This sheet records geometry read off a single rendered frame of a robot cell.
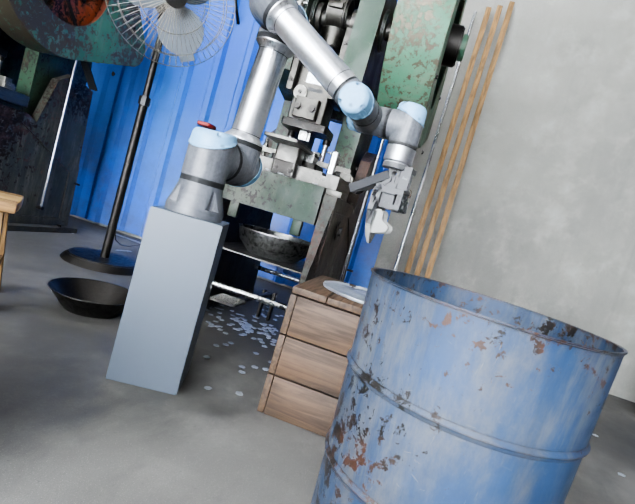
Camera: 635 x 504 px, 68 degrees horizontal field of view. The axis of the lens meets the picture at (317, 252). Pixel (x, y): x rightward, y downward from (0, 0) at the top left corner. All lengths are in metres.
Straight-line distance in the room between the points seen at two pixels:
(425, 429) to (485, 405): 0.09
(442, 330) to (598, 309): 2.67
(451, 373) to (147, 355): 0.82
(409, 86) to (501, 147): 1.55
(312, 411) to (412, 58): 1.15
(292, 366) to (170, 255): 0.42
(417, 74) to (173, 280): 1.04
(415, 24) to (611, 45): 1.97
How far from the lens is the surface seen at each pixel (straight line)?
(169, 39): 2.54
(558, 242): 3.22
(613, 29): 3.53
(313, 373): 1.25
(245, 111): 1.38
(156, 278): 1.23
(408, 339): 0.70
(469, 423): 0.70
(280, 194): 1.80
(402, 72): 1.73
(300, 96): 1.98
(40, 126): 3.02
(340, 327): 1.21
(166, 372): 1.29
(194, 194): 1.22
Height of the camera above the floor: 0.55
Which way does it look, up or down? 5 degrees down
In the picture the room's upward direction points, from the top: 16 degrees clockwise
